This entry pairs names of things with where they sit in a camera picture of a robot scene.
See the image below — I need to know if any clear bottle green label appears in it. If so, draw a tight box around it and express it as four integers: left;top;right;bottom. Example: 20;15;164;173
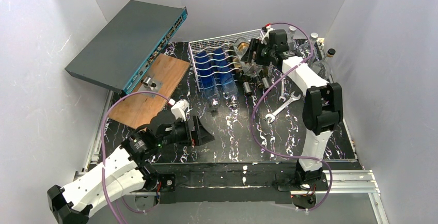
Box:
288;25;297;51

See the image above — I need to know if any amber labelled bottle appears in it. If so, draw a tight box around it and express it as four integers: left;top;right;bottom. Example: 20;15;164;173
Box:
232;37;264;89

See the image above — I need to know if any clear bottle blue label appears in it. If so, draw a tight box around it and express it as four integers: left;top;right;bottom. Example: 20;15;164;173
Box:
310;48;336;81

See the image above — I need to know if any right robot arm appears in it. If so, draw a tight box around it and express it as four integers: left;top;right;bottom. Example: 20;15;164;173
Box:
243;25;343;191

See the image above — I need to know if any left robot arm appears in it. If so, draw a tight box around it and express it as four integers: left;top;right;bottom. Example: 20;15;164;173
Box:
47;111;214;223

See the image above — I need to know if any dark wine bottle right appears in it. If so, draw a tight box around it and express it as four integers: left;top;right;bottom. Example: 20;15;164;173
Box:
259;72;271;93

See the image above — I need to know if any dark wine bottle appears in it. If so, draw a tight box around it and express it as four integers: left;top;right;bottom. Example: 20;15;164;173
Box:
259;72;271;93
237;69;253;96

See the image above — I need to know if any dark wine bottle left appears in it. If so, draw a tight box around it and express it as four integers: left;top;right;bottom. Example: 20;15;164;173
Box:
237;69;253;96

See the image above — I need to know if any blue bottle right bottom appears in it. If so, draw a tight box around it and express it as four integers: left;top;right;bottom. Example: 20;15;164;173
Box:
212;48;238;109

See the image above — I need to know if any blue bottle left bottom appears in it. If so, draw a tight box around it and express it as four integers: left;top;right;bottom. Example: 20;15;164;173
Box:
195;51;220;111

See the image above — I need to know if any small silver wrench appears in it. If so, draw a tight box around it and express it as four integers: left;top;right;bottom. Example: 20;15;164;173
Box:
279;78;286;102

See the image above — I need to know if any wooden board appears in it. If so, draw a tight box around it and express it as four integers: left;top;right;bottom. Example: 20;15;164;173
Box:
108;54;190;128

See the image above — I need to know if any metal plate with cylinder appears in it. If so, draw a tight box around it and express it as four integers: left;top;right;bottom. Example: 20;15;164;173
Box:
136;76;163;92

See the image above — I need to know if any large silver wrench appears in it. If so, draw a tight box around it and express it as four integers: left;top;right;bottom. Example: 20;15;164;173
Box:
265;95;301;124

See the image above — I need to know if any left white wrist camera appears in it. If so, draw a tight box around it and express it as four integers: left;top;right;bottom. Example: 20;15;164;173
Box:
168;99;190;121

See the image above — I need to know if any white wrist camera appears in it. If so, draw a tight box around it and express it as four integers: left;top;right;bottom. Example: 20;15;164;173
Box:
261;23;274;44
168;99;190;121

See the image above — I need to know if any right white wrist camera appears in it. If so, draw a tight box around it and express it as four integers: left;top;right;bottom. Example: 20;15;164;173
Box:
261;23;274;44

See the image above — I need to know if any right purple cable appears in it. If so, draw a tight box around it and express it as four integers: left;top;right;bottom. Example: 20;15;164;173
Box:
249;22;333;212

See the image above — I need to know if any purple cable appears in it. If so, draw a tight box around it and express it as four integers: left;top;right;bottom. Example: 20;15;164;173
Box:
249;22;333;212
101;91;172;224

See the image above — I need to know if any white wire wine rack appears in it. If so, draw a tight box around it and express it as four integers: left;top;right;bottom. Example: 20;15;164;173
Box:
189;29;264;91

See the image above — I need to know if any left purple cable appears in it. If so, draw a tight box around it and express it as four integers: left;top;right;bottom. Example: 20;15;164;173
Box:
101;91;172;224

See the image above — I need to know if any grey network switch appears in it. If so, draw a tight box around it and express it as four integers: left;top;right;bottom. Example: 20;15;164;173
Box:
65;0;187;97

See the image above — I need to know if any aluminium frame rail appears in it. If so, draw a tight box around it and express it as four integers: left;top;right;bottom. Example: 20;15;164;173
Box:
63;89;390;224

